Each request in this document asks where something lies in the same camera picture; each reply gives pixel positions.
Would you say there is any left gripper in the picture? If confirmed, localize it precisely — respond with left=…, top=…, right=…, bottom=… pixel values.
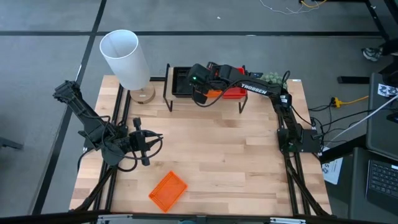
left=127, top=116, right=164, bottom=167

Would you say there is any black slotted plastic basket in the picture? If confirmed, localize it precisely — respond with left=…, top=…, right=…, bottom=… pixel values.
left=172, top=65, right=195, bottom=97

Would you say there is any orange slotted plastic basket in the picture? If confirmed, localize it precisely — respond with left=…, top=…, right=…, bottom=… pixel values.
left=201, top=88, right=223, bottom=100
left=147, top=170, right=189, bottom=213

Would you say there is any red slotted plastic basket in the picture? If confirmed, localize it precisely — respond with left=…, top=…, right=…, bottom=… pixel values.
left=222, top=65, right=249, bottom=100

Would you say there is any green potted succulent plant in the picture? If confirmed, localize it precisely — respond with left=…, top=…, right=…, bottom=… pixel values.
left=259, top=72, right=289, bottom=90

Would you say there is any white shade table lamp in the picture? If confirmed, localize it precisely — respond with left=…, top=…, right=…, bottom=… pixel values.
left=99, top=29, right=156, bottom=105

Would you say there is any black chair foot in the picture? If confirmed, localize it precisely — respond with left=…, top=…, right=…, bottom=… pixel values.
left=0, top=136, right=24, bottom=151

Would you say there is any short black bar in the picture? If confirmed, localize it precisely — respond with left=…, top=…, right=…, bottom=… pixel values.
left=337, top=75, right=371, bottom=85

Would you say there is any white paper label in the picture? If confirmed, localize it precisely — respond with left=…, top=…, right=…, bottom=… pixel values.
left=321, top=156, right=344, bottom=186

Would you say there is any person's shoe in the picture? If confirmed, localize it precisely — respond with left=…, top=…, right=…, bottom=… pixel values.
left=361, top=47, right=382, bottom=62

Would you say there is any dark grey desk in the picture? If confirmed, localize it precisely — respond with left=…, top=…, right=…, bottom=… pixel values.
left=366, top=73, right=398, bottom=161

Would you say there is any printed paper sheet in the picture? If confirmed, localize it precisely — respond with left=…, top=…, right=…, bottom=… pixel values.
left=377, top=83, right=398, bottom=98

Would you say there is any black office chair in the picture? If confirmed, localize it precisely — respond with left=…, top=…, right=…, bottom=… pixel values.
left=379, top=60, right=398, bottom=88

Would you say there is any person's leg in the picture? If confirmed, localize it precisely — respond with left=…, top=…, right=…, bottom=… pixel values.
left=379, top=39, right=398, bottom=57

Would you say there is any black side table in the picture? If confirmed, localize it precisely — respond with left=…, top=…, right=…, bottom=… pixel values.
left=347, top=147, right=398, bottom=224

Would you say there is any black laptop keyboard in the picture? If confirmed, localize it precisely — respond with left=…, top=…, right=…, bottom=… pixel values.
left=365, top=159, right=398, bottom=215

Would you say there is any wooden shelf black metal frame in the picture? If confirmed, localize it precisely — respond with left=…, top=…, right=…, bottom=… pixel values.
left=162, top=63, right=249, bottom=114

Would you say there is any black aluminium rail frame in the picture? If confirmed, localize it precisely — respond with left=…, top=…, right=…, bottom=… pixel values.
left=70, top=92, right=131, bottom=215
left=273, top=90, right=332, bottom=217

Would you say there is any silver metal bracket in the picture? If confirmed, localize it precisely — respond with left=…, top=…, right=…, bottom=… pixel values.
left=96, top=213, right=135, bottom=224
left=269, top=217, right=308, bottom=224

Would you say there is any thin white cable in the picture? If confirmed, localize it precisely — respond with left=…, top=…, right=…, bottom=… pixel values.
left=259, top=0, right=313, bottom=16

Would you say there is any thin yellow cable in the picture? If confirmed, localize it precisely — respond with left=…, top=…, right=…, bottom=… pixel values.
left=300, top=0, right=328, bottom=9

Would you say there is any yellow power cord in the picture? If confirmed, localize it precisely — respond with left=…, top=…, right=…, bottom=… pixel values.
left=330, top=95, right=370, bottom=109

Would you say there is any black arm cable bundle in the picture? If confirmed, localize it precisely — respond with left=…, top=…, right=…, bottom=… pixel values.
left=307, top=104, right=369, bottom=147

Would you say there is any thick white cable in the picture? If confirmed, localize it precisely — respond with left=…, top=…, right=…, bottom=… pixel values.
left=332, top=94, right=398, bottom=141

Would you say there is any black desk leg frame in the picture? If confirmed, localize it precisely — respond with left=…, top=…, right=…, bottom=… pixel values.
left=363, top=0, right=398, bottom=40

